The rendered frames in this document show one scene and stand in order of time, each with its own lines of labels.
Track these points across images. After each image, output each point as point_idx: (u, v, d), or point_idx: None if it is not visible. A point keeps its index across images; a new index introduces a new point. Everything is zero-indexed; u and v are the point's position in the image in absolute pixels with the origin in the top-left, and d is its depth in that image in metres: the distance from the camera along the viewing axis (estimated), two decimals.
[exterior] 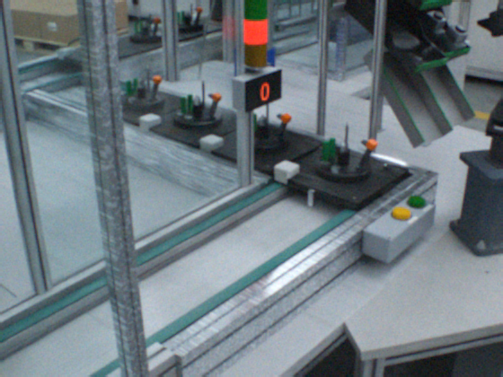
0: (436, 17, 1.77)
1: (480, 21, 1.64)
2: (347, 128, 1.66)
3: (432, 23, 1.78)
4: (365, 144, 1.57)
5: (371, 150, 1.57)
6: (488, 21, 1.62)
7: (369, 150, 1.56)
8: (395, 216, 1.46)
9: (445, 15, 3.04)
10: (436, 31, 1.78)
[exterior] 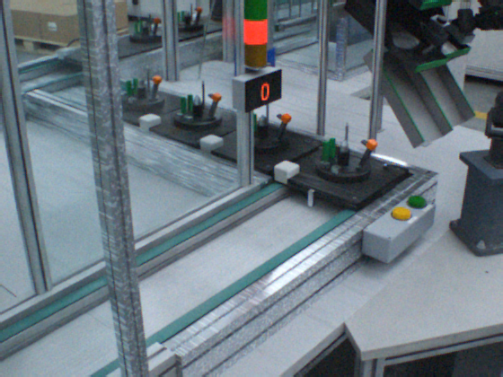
0: (440, 21, 1.76)
1: (454, 20, 1.74)
2: (347, 128, 1.66)
3: (436, 28, 1.76)
4: (365, 144, 1.57)
5: (371, 150, 1.57)
6: None
7: (369, 150, 1.56)
8: (395, 216, 1.46)
9: (445, 15, 3.04)
10: (440, 36, 1.77)
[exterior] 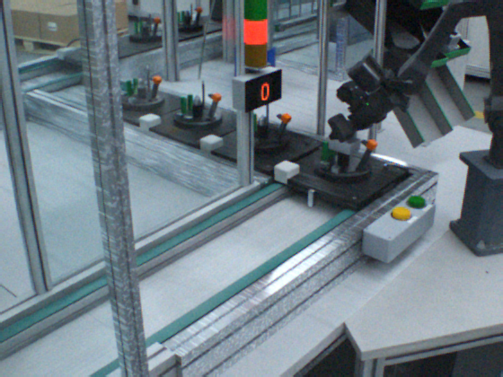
0: (451, 32, 1.73)
1: (330, 135, 1.59)
2: None
3: (446, 39, 1.74)
4: (365, 144, 1.57)
5: (371, 150, 1.57)
6: None
7: (369, 150, 1.56)
8: (395, 216, 1.46)
9: None
10: (450, 47, 1.75)
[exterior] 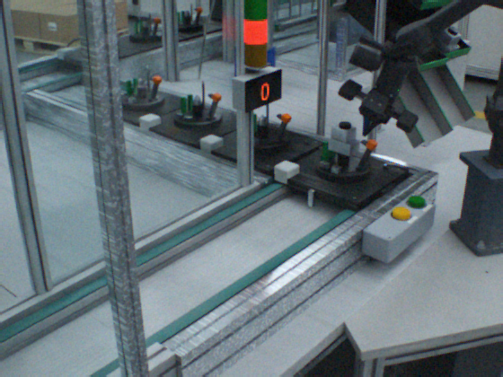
0: (451, 32, 1.73)
1: (368, 133, 1.55)
2: None
3: (446, 39, 1.74)
4: (365, 144, 1.57)
5: (371, 150, 1.57)
6: (375, 125, 1.53)
7: (369, 150, 1.56)
8: (395, 216, 1.46)
9: None
10: (450, 47, 1.75)
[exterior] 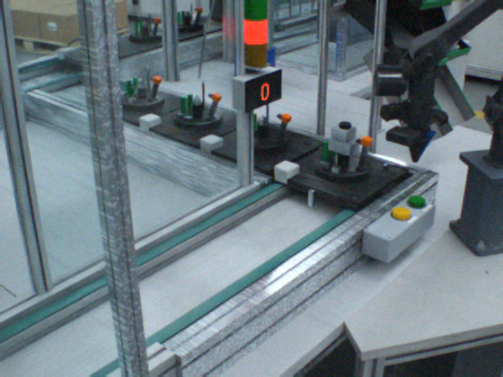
0: None
1: (411, 157, 1.48)
2: None
3: None
4: (360, 143, 1.57)
5: (367, 147, 1.57)
6: (411, 145, 1.46)
7: (365, 147, 1.57)
8: (395, 216, 1.46)
9: (445, 15, 3.04)
10: (450, 47, 1.75)
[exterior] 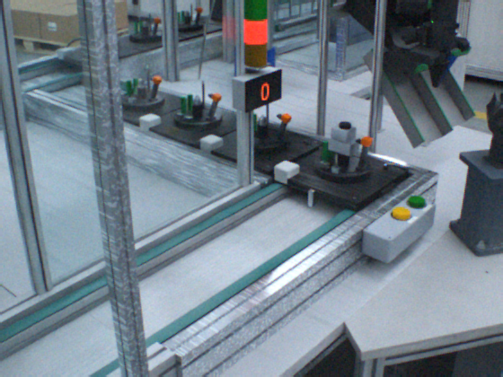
0: None
1: (432, 82, 1.44)
2: None
3: None
4: (360, 143, 1.57)
5: (367, 147, 1.57)
6: (432, 69, 1.43)
7: (365, 147, 1.57)
8: (395, 216, 1.46)
9: None
10: None
